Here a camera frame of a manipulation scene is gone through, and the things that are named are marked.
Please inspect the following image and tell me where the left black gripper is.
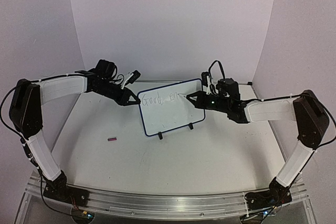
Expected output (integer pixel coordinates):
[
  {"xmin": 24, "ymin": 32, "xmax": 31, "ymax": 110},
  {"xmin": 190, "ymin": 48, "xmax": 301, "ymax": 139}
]
[{"xmin": 94, "ymin": 80, "xmax": 141, "ymax": 105}]

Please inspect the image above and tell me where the blue framed small whiteboard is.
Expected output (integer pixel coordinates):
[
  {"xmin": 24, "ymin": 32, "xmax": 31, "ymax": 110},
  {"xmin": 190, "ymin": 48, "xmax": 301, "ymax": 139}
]
[{"xmin": 137, "ymin": 79, "xmax": 206, "ymax": 137}]

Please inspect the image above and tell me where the magenta marker cap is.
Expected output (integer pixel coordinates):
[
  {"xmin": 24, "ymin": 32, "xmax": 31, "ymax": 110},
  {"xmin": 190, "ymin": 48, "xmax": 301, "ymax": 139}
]
[{"xmin": 107, "ymin": 137, "xmax": 117, "ymax": 142}]

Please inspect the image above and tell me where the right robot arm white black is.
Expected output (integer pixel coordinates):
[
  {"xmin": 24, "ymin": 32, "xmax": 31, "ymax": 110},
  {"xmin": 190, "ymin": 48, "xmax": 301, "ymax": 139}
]
[{"xmin": 186, "ymin": 79, "xmax": 335, "ymax": 210}]

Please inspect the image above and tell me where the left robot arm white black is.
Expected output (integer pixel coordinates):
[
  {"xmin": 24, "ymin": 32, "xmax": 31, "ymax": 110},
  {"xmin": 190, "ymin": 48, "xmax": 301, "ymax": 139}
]
[{"xmin": 9, "ymin": 59, "xmax": 141, "ymax": 207}]

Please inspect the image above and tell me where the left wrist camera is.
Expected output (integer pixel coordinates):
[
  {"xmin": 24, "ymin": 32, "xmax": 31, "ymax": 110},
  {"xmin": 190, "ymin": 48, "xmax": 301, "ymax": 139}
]
[{"xmin": 121, "ymin": 70, "xmax": 141, "ymax": 89}]

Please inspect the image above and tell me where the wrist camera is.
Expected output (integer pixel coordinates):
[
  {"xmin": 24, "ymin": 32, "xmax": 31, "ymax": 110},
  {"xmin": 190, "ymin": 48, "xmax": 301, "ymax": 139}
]
[
  {"xmin": 201, "ymin": 71, "xmax": 217, "ymax": 95},
  {"xmin": 121, "ymin": 70, "xmax": 141, "ymax": 89}
]

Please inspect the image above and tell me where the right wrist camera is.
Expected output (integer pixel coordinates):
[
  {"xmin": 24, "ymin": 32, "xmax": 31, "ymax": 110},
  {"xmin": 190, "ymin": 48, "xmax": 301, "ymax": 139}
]
[{"xmin": 201, "ymin": 71, "xmax": 217, "ymax": 95}]

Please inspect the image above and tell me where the right camera black cable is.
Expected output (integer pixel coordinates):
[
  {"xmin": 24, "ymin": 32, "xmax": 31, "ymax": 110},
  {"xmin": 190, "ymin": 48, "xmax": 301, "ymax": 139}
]
[{"xmin": 208, "ymin": 60, "xmax": 227, "ymax": 80}]

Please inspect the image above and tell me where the black wire whiteboard stand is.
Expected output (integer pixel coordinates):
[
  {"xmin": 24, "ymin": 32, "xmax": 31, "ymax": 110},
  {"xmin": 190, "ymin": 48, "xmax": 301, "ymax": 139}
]
[{"xmin": 157, "ymin": 123, "xmax": 194, "ymax": 140}]

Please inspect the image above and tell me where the aluminium front rail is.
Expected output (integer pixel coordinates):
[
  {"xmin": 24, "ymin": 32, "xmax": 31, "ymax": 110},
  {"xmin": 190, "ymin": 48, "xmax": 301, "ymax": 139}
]
[{"xmin": 14, "ymin": 172, "xmax": 316, "ymax": 223}]

